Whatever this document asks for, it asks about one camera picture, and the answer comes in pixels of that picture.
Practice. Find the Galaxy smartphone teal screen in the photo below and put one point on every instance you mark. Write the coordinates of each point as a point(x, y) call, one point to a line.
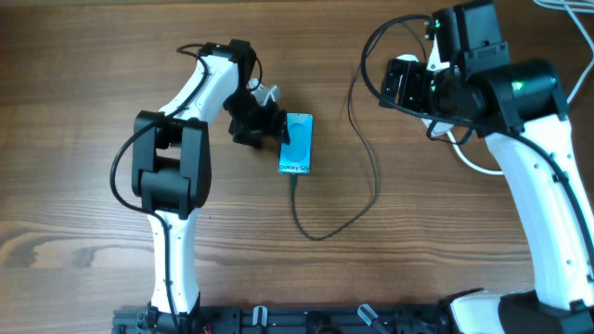
point(296, 156)

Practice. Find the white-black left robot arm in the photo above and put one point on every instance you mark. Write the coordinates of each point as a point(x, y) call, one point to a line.
point(172, 169)

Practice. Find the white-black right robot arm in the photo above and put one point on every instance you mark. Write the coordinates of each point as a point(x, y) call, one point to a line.
point(522, 113)

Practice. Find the white power strip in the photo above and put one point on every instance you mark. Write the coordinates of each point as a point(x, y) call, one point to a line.
point(408, 60)

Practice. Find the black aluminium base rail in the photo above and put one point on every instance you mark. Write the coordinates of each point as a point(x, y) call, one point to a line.
point(403, 319)

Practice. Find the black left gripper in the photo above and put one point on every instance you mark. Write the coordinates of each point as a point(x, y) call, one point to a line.
point(269, 125)

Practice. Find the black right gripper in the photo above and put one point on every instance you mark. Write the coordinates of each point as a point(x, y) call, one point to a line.
point(415, 74)

